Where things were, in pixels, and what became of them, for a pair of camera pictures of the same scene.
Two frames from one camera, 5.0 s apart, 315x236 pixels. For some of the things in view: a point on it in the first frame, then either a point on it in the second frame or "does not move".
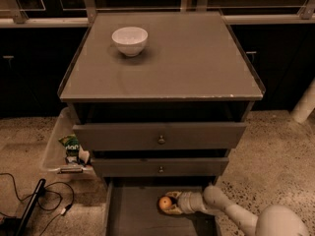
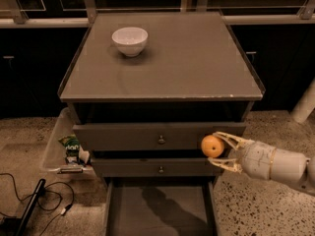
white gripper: (186, 203) → (257, 158)
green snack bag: (72, 147) does not move
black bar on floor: (36, 196) does not move
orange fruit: (165, 203) → (212, 147)
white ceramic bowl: (130, 40) does not move
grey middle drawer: (154, 167) does not move
